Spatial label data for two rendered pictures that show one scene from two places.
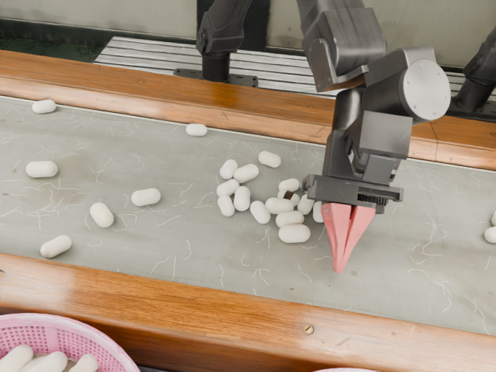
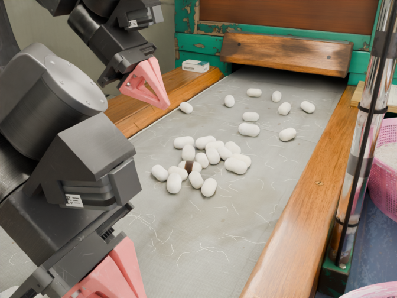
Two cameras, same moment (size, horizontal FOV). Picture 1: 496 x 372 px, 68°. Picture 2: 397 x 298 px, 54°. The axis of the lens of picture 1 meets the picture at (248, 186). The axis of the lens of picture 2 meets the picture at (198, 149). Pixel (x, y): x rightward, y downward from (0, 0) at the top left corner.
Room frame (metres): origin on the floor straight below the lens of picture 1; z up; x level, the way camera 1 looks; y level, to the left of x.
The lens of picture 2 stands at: (0.12, 0.07, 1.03)
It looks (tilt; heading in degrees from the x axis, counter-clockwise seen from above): 27 degrees down; 293
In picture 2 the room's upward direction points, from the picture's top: 1 degrees clockwise
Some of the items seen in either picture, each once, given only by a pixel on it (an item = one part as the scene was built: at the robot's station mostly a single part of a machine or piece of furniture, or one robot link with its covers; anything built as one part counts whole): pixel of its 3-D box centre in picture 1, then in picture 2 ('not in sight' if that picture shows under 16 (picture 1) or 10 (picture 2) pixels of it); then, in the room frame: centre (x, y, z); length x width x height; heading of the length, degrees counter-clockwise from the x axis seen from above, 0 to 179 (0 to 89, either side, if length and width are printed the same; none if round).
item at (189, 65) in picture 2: not in sight; (195, 65); (0.51, -0.82, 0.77); 0.06 x 0.04 x 0.02; 177
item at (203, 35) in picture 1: (219, 39); not in sight; (0.77, 0.10, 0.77); 0.09 x 0.06 x 0.06; 119
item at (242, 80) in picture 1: (215, 66); not in sight; (0.78, 0.11, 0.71); 0.20 x 0.07 x 0.08; 92
